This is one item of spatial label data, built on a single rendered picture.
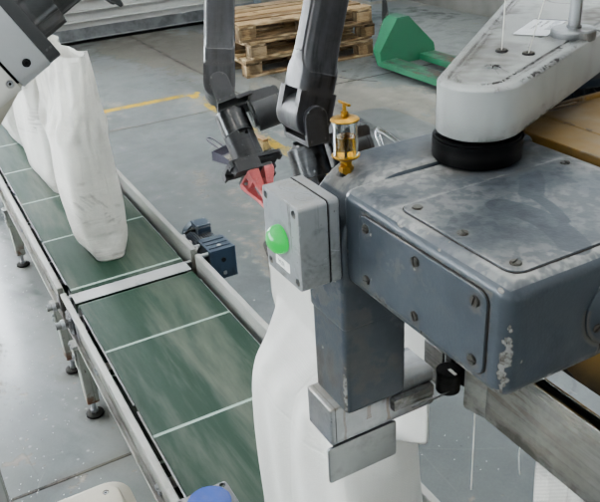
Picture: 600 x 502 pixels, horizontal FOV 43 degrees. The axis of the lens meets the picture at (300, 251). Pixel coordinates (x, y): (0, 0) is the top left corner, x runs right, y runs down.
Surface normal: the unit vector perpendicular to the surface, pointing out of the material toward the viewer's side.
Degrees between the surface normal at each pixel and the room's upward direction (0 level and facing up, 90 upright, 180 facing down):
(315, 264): 90
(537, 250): 0
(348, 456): 90
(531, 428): 90
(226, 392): 0
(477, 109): 90
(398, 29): 76
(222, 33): 53
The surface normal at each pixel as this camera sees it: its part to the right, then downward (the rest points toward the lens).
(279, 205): -0.87, 0.27
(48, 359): -0.06, -0.88
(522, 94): 0.80, 0.24
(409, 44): 0.45, 0.15
